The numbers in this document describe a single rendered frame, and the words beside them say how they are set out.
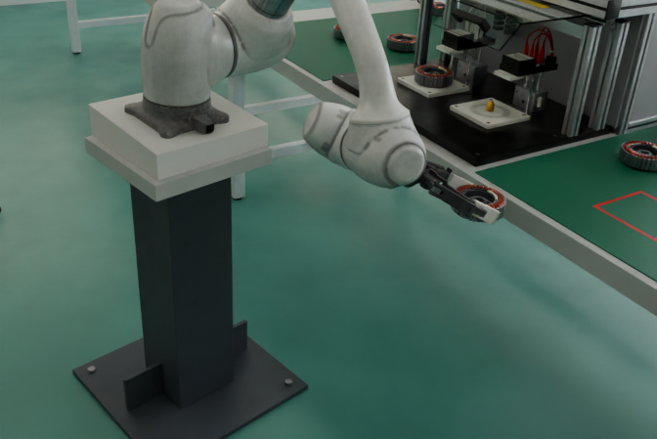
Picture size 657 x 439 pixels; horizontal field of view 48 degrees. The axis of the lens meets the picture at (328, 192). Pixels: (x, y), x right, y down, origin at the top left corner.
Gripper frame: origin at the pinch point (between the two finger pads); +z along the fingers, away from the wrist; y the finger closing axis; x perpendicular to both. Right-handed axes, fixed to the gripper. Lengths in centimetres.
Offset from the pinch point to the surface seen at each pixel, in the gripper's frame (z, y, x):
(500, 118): 19.9, -39.3, 12.4
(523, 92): 28, -49, 21
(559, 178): 23.3, -10.9, 10.5
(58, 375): -47, -51, -113
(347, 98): -8, -67, -7
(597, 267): 17.3, 20.2, 3.8
